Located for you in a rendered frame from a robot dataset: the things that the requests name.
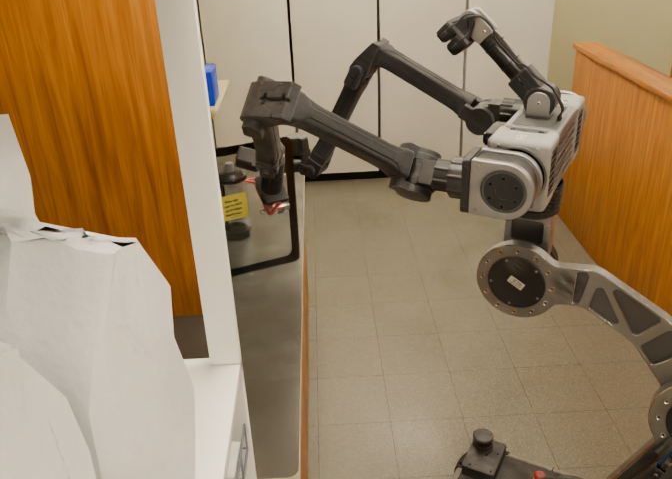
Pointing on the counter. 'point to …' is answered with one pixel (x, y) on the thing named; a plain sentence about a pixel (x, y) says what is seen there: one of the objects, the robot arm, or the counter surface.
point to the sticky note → (235, 206)
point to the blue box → (212, 83)
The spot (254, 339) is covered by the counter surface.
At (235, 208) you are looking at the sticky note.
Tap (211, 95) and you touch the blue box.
